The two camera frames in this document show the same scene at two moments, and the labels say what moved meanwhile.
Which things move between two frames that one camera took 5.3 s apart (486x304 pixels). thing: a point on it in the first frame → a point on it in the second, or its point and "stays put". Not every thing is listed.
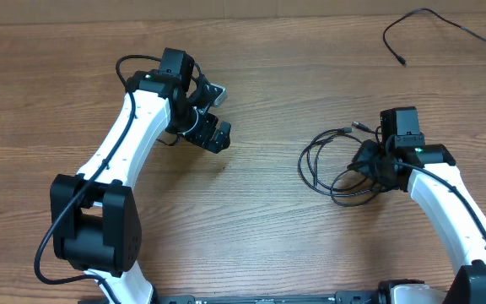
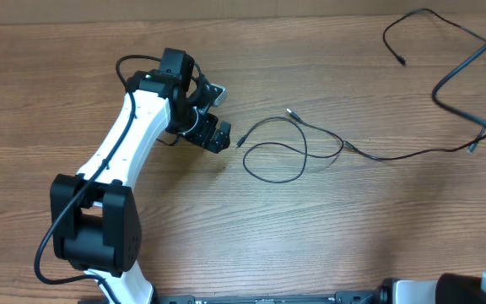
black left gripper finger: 221,139 stays put
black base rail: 385,294 stays put
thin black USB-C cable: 315,185 → 279,144
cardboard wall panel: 18,12 stays put
